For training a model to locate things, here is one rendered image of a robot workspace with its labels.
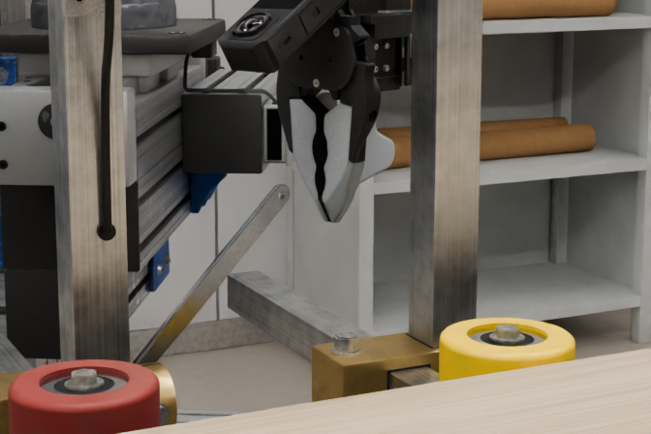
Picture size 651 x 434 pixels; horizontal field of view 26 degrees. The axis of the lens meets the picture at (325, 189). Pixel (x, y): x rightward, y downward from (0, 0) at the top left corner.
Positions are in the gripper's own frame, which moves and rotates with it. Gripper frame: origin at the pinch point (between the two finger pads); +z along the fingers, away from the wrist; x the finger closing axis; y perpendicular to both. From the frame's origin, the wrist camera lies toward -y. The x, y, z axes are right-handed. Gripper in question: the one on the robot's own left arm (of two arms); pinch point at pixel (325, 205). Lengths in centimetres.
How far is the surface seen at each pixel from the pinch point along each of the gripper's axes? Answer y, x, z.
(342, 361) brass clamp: -6.6, -8.1, 8.4
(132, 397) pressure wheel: -28.8, -14.4, 3.9
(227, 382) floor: 154, 186, 94
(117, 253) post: -20.8, -2.8, -0.5
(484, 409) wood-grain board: -16.1, -27.5, 4.4
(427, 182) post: 0.4, -9.4, -2.9
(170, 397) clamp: -18.2, -4.4, 9.0
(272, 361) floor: 173, 190, 94
